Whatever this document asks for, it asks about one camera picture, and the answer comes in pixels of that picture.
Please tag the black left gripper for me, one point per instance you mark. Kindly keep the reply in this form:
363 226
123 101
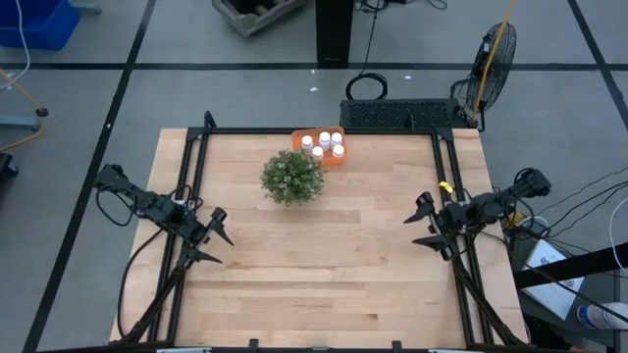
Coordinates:
195 231

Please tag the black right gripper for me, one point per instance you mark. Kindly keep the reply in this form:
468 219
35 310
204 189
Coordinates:
454 218

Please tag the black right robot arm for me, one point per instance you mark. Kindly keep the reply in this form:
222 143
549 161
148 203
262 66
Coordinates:
490 206

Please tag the orange plastic basket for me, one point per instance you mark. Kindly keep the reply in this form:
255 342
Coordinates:
298 139

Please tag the yellow tag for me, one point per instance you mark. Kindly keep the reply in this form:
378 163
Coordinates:
446 186

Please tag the green artificial plant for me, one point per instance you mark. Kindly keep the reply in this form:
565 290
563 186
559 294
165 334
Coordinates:
293 177

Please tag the black grille box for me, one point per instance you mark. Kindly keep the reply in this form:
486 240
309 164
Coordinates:
400 114

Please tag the white cardboard box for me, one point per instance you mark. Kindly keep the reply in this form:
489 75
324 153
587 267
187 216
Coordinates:
552 279

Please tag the black bar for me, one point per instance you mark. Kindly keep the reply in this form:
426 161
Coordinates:
569 268

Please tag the black floor fan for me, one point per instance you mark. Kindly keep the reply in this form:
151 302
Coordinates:
490 68

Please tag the white printed can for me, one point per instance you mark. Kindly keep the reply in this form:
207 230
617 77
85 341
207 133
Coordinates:
601 316

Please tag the black tower case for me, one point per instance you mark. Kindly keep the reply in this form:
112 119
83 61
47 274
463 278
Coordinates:
334 32

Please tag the grey wooden crate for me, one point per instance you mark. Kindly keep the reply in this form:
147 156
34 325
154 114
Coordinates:
255 15

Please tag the blue plastic bin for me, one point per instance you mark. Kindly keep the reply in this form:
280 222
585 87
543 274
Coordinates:
36 22

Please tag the black table frame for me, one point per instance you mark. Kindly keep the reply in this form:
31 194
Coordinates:
245 131

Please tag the black frame clip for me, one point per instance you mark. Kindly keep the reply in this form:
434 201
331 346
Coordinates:
252 344
396 345

